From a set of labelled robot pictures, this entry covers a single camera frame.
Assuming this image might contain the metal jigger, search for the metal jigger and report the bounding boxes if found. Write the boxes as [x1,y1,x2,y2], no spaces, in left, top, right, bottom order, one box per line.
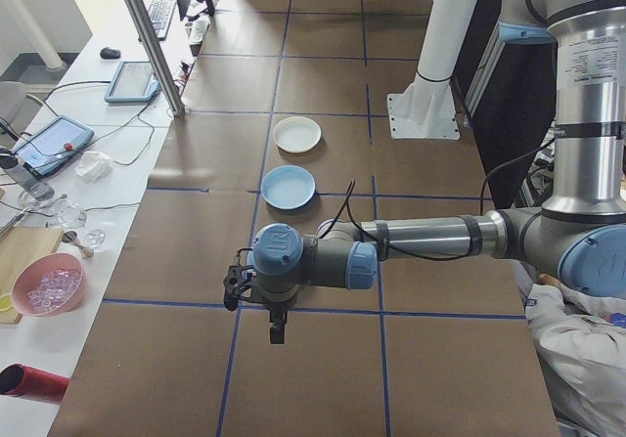
[62,230,95,261]

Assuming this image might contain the light blue plate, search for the light blue plate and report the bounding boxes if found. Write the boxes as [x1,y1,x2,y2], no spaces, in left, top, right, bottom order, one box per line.
[259,163,318,211]

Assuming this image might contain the white round column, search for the white round column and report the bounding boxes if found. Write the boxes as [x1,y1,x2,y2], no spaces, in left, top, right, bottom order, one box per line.
[22,0,67,72]

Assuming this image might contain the black computer keyboard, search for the black computer keyboard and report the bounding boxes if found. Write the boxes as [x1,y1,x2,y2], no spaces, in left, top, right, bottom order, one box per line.
[145,0,178,42]

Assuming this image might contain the person in white coat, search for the person in white coat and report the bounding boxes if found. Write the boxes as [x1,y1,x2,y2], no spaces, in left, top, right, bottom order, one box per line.
[524,272,626,432]

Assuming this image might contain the clear glass dish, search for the clear glass dish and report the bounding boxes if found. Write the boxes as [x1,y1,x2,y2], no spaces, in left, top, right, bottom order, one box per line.
[47,197,88,230]

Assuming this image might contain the red cylinder tube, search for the red cylinder tube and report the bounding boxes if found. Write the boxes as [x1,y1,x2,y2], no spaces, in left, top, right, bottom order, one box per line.
[0,363,71,405]

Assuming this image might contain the blue teach pendant tablet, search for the blue teach pendant tablet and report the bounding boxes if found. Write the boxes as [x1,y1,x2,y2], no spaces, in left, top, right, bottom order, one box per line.
[11,114,96,181]
[103,60,162,106]

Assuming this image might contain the clear plastic ice cubes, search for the clear plastic ice cubes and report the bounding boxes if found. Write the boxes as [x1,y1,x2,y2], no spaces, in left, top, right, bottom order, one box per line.
[26,268,83,314]

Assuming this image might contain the aluminium profile post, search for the aluminium profile post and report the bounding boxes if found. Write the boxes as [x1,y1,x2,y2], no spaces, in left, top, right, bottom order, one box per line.
[110,0,187,117]

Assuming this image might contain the white pedestal with base plate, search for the white pedestal with base plate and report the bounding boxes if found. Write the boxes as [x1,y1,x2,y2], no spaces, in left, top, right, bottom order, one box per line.
[385,0,464,141]

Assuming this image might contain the black frame cover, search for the black frame cover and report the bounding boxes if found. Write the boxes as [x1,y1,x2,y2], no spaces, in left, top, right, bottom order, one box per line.
[471,39,561,213]

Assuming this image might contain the cream white plate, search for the cream white plate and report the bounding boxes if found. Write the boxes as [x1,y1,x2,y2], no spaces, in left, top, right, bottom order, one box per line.
[272,115,324,153]

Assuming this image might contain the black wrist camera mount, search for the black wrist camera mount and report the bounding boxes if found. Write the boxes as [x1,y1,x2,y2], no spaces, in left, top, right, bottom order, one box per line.
[222,248,256,312]

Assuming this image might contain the thin black desk cable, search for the thin black desk cable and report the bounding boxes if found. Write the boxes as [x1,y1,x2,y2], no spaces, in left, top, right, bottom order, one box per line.
[90,98,171,167]

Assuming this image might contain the wooden cutting board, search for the wooden cutting board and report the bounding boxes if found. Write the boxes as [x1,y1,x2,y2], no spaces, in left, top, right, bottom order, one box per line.
[0,226,66,326]

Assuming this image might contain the metal frame bar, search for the metal frame bar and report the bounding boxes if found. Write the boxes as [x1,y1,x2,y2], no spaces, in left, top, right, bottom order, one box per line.
[463,33,513,126]

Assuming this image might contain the crumpled white tissue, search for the crumpled white tissue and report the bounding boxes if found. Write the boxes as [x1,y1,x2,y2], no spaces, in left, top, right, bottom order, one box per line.
[73,150,115,184]

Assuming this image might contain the white side table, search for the white side table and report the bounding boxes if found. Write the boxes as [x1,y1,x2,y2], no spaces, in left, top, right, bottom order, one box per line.
[0,0,234,437]

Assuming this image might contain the pink bowl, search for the pink bowl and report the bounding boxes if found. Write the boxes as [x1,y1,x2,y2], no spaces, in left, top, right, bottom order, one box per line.
[11,252,90,318]

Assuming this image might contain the clear glass lid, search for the clear glass lid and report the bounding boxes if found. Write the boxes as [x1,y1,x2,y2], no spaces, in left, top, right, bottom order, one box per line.
[82,228,109,252]

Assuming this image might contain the clear glass jar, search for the clear glass jar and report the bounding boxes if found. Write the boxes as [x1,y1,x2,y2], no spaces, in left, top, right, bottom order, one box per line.
[18,181,56,209]

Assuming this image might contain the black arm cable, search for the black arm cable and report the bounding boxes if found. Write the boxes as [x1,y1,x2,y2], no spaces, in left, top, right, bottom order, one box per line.
[315,147,559,262]

